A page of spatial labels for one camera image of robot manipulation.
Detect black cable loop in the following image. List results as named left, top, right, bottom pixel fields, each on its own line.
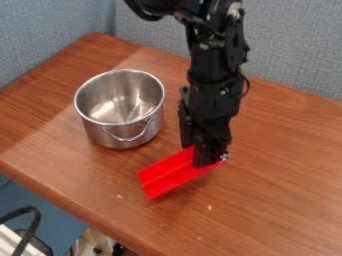
left=0, top=205, right=55, bottom=256

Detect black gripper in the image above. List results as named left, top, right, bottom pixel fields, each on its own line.
left=178, top=72, right=246, bottom=168

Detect table leg base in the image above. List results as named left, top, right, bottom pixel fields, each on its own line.
left=64, top=227, right=129, bottom=256

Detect stainless steel pot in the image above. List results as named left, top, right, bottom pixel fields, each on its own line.
left=74, top=69, right=166, bottom=149

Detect red star-shaped prism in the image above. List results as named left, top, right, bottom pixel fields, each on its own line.
left=138, top=147, right=226, bottom=200

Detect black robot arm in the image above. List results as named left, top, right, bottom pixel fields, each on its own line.
left=125, top=0, right=250, bottom=168

